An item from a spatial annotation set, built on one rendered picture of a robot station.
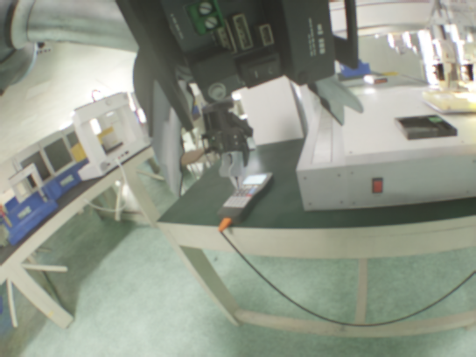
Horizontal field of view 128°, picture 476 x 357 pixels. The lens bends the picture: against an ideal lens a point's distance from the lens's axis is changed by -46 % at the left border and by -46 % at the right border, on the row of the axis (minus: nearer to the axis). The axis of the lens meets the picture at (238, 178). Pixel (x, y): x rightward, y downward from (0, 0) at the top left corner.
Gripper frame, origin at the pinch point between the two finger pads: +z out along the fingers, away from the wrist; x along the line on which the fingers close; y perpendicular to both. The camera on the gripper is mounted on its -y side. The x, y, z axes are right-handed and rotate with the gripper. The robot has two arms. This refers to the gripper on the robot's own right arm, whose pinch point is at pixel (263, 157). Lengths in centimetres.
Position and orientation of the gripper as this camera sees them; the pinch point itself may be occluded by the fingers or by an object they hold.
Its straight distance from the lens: 18.4
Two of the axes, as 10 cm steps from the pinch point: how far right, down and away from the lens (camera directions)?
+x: 9.2, -4.0, -0.2
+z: 2.8, 6.0, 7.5
